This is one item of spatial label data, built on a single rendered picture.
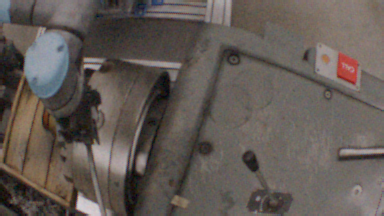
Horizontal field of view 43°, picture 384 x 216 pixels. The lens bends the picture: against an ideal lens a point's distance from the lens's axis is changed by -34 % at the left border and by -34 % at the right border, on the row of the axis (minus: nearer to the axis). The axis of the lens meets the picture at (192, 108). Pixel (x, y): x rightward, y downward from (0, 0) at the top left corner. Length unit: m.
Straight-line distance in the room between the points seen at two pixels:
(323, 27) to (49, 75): 2.15
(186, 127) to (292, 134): 0.18
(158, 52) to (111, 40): 0.20
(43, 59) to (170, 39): 1.70
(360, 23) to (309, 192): 1.84
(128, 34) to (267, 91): 1.31
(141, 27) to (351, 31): 1.04
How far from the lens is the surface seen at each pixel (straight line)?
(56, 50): 0.70
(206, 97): 1.15
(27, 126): 1.61
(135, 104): 1.18
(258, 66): 1.18
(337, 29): 2.76
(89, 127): 0.89
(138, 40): 2.39
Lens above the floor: 2.32
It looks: 68 degrees down
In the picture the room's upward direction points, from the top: 4 degrees counter-clockwise
